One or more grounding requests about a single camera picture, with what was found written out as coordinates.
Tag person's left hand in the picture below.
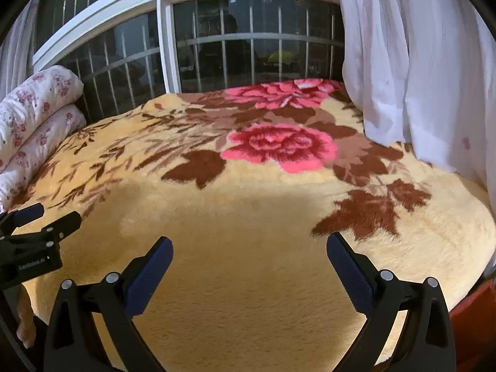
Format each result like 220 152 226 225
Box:
16 285 36 348

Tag white curtain right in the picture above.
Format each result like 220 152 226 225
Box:
340 0 495 194

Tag white curtain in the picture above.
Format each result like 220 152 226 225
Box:
340 0 495 194
0 0 39 99

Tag white window frame with bars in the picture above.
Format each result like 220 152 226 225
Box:
33 0 344 122

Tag folded floral white quilt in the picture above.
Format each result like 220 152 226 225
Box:
1 65 86 212

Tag white curtain left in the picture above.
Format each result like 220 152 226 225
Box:
0 0 39 99

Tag yellow floral fleece blanket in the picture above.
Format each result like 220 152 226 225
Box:
17 82 495 371

